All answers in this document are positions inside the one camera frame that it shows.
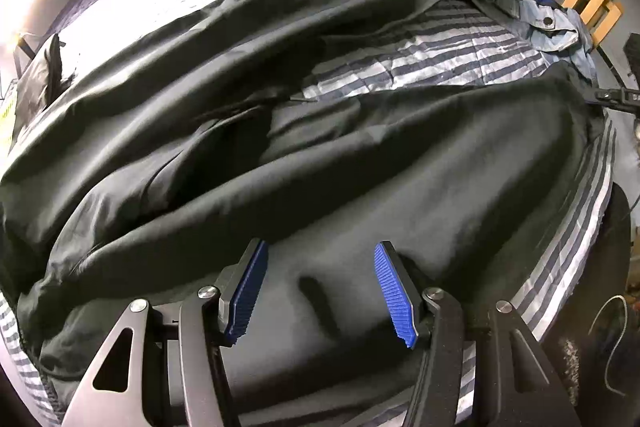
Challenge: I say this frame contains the blue white striped blanket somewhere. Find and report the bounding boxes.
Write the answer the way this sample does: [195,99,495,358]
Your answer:
[0,0,618,427]

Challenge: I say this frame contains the person's dark clothing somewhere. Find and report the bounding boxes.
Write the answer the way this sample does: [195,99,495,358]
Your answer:
[542,184,640,427]

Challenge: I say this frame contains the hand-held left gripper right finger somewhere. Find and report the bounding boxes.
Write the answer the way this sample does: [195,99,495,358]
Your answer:
[374,241,583,427]

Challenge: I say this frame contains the black cloth with yellow stripes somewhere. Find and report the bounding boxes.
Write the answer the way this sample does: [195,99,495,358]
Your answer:
[12,34,76,118]

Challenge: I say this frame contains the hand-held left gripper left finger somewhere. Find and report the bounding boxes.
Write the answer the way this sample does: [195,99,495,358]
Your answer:
[60,237,271,427]

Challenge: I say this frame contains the thin white cable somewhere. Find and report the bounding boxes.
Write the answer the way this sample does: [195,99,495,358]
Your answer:
[587,294,631,395]

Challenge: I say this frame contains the dark grey pants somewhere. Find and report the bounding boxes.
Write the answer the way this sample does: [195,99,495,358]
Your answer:
[0,0,608,413]

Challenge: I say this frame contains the light blue denim garment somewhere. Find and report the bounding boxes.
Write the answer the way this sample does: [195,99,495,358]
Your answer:
[517,0,598,68]

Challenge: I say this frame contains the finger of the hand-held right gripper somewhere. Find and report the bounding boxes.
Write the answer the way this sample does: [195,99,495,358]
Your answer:
[592,88,640,102]
[587,101,640,114]

